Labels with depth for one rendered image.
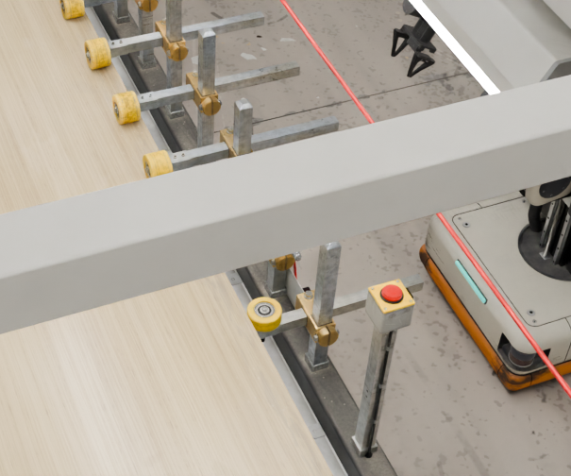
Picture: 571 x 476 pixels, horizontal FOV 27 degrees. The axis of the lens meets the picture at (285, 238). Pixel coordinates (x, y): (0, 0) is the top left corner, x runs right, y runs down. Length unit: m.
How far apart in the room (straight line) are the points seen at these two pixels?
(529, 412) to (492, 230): 0.59
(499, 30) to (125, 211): 0.44
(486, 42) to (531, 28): 0.05
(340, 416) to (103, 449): 0.60
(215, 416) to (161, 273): 1.83
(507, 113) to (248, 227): 0.19
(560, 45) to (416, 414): 2.77
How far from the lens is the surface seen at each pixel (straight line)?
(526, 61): 1.00
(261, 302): 2.72
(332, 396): 2.82
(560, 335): 3.65
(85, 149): 3.10
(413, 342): 3.87
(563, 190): 3.46
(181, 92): 3.18
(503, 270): 3.76
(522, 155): 0.78
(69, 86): 3.31
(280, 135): 3.06
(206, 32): 3.04
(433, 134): 0.76
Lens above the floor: 2.94
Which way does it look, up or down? 45 degrees down
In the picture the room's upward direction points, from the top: 5 degrees clockwise
